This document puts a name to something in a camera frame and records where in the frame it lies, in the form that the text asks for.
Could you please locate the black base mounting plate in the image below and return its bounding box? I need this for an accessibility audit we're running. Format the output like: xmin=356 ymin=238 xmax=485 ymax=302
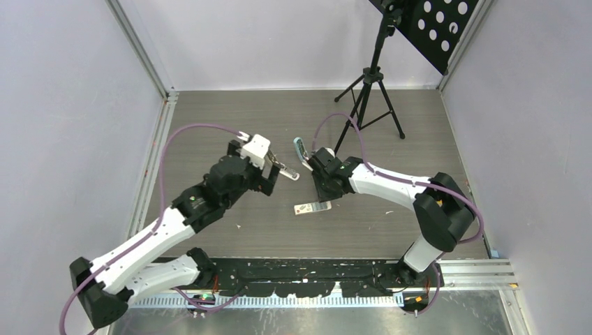
xmin=185 ymin=258 xmax=444 ymax=298

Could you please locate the aluminium frame rail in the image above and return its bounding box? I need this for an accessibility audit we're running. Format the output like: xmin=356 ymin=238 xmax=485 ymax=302
xmin=105 ymin=0 xmax=179 ymax=103

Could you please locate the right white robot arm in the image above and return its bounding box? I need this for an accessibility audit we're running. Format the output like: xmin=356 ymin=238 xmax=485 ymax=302
xmin=307 ymin=149 xmax=476 ymax=287

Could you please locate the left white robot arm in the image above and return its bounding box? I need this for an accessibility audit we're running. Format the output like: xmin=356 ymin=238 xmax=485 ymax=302
xmin=70 ymin=135 xmax=279 ymax=329

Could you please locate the white staple box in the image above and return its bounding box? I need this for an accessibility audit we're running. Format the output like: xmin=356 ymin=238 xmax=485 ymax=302
xmin=293 ymin=201 xmax=332 ymax=216

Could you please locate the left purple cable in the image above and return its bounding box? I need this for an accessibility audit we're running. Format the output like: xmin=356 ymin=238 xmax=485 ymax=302
xmin=58 ymin=123 xmax=246 ymax=335

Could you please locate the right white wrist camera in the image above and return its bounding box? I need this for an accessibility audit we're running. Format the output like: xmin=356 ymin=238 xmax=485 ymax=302
xmin=314 ymin=147 xmax=335 ymax=159

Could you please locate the purple cable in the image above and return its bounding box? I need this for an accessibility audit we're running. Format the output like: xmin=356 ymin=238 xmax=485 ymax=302
xmin=311 ymin=112 xmax=486 ymax=245
xmin=58 ymin=123 xmax=246 ymax=335

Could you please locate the black perforated panel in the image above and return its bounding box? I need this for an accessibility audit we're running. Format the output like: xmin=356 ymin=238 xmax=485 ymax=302
xmin=370 ymin=0 xmax=479 ymax=75

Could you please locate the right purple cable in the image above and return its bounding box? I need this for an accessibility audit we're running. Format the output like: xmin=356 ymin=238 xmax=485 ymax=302
xmin=311 ymin=112 xmax=486 ymax=245

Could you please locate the blue white stapler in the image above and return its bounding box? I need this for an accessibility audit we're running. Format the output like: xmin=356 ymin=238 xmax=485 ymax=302
xmin=293 ymin=137 xmax=313 ymax=172

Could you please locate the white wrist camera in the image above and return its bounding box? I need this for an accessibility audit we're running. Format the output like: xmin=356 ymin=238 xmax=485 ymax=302
xmin=314 ymin=147 xmax=335 ymax=159
xmin=237 ymin=131 xmax=271 ymax=170

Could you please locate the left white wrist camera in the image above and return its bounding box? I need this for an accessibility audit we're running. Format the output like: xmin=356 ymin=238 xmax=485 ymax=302
xmin=237 ymin=131 xmax=271 ymax=170

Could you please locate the black tripod stand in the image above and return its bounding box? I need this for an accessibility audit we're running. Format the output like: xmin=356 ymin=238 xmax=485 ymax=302
xmin=334 ymin=1 xmax=406 ymax=153

